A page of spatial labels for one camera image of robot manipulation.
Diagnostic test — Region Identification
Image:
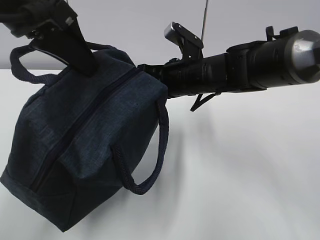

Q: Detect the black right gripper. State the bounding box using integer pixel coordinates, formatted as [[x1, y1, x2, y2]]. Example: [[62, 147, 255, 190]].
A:
[[137, 57, 228, 98]]

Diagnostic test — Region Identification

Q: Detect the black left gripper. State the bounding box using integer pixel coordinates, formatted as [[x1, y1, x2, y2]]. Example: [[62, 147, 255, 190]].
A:
[[0, 0, 97, 76]]

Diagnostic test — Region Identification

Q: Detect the navy insulated lunch bag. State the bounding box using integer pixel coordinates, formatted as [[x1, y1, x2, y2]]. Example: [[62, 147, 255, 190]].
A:
[[0, 43, 169, 232]]

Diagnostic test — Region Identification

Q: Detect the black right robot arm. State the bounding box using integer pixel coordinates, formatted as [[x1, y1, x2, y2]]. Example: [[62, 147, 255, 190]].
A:
[[139, 26, 320, 98]]

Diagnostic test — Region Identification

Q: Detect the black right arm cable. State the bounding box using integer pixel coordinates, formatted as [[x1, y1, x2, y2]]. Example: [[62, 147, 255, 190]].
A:
[[189, 92, 216, 113]]

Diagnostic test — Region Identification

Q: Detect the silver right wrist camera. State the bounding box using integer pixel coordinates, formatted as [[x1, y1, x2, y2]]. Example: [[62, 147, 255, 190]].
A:
[[164, 21, 184, 47]]

